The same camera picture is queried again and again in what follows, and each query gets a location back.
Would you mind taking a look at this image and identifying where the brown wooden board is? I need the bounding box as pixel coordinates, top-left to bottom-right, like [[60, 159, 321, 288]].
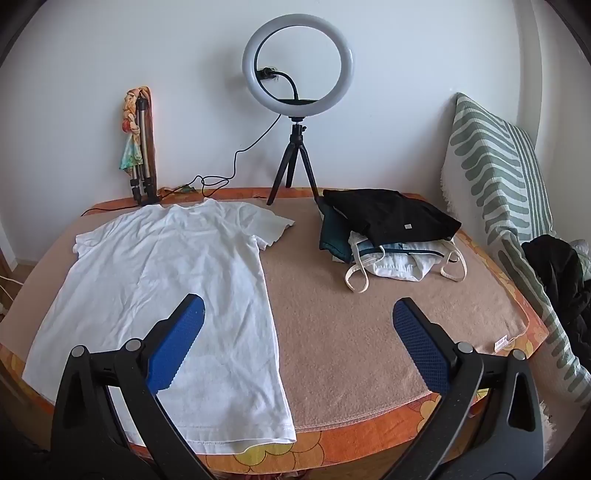
[[145, 85, 161, 192]]

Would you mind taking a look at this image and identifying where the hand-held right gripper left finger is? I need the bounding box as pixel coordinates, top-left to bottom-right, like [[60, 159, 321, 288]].
[[51, 294, 218, 480]]

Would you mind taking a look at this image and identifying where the black folded garment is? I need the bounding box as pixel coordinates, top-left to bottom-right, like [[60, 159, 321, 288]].
[[322, 188, 462, 245]]

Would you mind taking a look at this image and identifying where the folded silver tripod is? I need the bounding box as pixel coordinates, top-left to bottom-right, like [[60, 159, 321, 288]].
[[127, 97, 162, 206]]

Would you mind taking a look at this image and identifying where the cream strapped cloth bag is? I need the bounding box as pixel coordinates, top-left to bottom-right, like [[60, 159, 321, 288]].
[[345, 231, 467, 294]]

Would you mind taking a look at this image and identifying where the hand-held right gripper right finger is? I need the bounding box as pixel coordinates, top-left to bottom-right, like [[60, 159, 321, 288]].
[[383, 298, 548, 480]]

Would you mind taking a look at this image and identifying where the beige blanket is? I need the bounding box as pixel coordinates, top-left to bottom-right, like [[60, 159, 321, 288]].
[[0, 196, 532, 432]]

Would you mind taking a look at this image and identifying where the white ring light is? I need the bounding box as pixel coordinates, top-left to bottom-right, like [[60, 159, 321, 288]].
[[242, 14, 357, 115]]

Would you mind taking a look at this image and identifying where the white cable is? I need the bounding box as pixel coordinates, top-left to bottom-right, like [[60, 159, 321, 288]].
[[0, 274, 21, 315]]

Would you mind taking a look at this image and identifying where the teal folded garment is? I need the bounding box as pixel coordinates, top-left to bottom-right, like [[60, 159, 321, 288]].
[[318, 205, 356, 264]]

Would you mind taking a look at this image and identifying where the black jacket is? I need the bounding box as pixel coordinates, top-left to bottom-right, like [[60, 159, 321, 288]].
[[522, 234, 591, 358]]

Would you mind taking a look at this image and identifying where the black cable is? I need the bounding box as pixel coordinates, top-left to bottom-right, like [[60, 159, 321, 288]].
[[82, 113, 282, 217]]

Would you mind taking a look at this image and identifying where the colourful printed cloth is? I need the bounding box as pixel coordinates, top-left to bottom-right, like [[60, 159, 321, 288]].
[[119, 87, 151, 175]]

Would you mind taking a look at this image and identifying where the white t-shirt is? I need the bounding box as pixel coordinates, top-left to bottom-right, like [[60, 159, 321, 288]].
[[21, 198, 297, 454]]

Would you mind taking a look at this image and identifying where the green white patterned cushion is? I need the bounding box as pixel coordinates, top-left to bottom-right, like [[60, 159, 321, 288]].
[[441, 92, 591, 395]]

